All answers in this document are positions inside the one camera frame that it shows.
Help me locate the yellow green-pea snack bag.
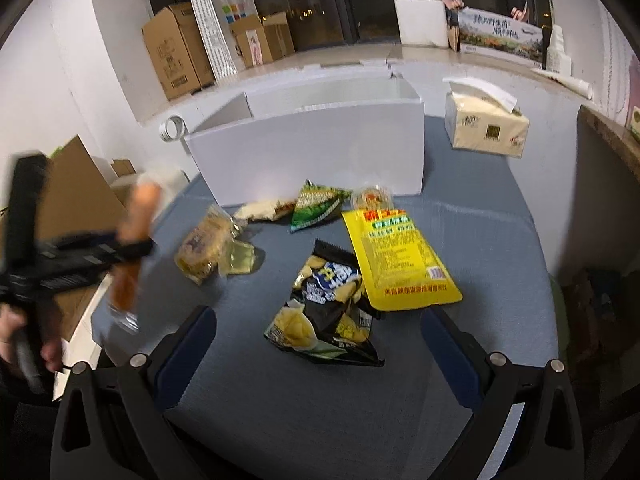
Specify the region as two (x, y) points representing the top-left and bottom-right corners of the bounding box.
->
(343, 209), (463, 312)

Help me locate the round cookie pack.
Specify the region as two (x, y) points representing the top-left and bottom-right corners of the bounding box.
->
(175, 205), (246, 285)

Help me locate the black potato chips bag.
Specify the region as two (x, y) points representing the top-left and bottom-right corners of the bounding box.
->
(264, 240), (385, 367)

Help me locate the beige bread snack pack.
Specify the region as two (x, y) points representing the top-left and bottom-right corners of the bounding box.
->
(233, 200), (295, 222)

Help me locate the green triangular snack packet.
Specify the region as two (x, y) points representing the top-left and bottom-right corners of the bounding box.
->
(290, 180), (352, 233)

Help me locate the left hand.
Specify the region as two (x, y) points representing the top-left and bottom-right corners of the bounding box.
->
(1, 302), (63, 372)

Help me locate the flat cardboard sheet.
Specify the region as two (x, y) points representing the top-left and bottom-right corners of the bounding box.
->
(34, 134), (129, 340)

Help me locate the clear jelly pouch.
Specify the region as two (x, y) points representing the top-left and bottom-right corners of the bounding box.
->
(218, 238), (260, 278)

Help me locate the blue grey table cloth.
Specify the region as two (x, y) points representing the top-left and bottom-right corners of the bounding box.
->
(91, 117), (558, 479)

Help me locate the dark wooden side table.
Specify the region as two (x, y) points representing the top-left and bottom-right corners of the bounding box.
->
(574, 105), (639, 274)

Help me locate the round jelly cup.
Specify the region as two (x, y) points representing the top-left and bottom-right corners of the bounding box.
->
(350, 185), (394, 210)

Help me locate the white tape roll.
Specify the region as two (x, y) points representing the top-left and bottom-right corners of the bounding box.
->
(158, 115), (188, 143)

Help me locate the tissue pack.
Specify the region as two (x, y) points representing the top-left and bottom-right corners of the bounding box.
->
(442, 77), (529, 158)

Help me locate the white storage box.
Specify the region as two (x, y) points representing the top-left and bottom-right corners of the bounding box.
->
(184, 70), (425, 206)

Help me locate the large cardboard box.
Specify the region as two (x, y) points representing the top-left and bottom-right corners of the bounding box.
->
(141, 2), (215, 101)

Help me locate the small cardboard box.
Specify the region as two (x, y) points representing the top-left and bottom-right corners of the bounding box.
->
(231, 12), (295, 68)

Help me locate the white dotted paper bag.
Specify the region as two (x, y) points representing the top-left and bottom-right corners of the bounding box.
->
(190, 0), (257, 84)

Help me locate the printed landscape carton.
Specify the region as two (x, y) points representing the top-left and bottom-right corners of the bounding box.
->
(458, 8), (544, 68)

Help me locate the white foam box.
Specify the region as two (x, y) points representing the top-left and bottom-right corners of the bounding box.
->
(394, 0), (448, 49)

